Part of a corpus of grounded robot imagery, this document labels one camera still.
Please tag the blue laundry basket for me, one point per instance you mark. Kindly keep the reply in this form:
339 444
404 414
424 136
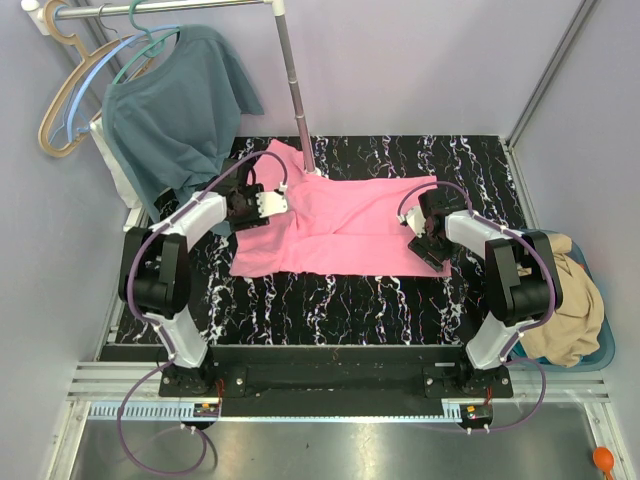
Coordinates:
600 350

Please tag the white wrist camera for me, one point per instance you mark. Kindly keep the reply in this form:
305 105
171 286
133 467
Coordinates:
270 203
415 220

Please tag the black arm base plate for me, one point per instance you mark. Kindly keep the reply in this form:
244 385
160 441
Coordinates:
340 383

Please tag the green hanger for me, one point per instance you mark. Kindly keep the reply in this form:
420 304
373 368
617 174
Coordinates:
155 45

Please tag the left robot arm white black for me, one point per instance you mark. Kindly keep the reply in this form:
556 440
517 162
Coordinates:
155 276

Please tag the light blue hanger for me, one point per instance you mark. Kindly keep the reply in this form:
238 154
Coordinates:
75 123

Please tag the white slotted cable duct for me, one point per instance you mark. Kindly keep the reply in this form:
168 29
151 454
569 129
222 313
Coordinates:
155 411

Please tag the teal t-shirt on hanger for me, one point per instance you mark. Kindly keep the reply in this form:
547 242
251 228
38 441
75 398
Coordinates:
173 127

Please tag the pink t-shirt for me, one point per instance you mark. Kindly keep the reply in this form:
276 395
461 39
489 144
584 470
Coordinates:
332 227

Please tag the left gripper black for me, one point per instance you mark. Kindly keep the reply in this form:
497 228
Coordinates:
254 219

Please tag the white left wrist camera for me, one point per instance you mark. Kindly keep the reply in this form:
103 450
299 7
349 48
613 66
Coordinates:
270 203

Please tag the orange ball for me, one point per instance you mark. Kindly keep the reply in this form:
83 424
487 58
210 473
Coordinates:
604 461

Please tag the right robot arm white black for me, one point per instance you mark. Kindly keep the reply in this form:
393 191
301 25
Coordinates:
522 286

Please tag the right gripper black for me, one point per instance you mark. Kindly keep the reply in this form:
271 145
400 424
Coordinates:
421 249

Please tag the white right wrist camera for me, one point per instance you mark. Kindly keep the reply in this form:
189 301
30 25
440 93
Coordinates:
415 220

